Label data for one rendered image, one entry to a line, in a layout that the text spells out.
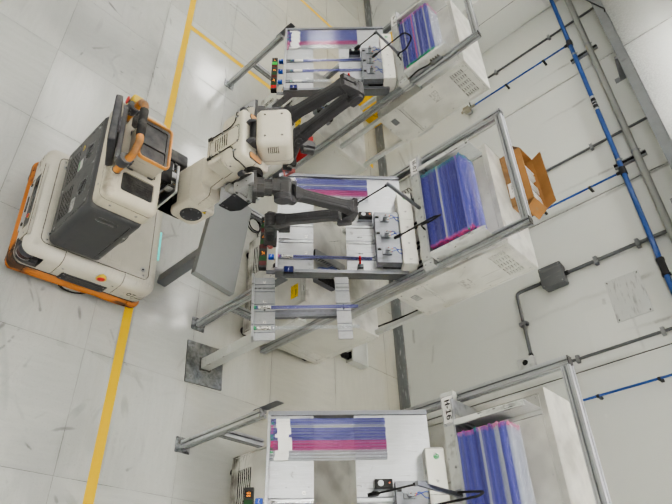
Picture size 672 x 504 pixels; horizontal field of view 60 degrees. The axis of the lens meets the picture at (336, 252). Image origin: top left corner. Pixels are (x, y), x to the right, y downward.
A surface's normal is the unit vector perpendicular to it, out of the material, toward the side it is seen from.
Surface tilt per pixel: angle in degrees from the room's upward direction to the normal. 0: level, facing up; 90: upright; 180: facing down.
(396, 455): 45
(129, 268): 0
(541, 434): 90
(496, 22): 90
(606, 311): 90
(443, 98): 90
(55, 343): 0
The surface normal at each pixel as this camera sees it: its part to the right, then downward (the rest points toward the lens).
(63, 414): 0.72, -0.41
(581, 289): -0.69, -0.41
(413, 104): 0.02, 0.81
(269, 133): -0.02, -0.55
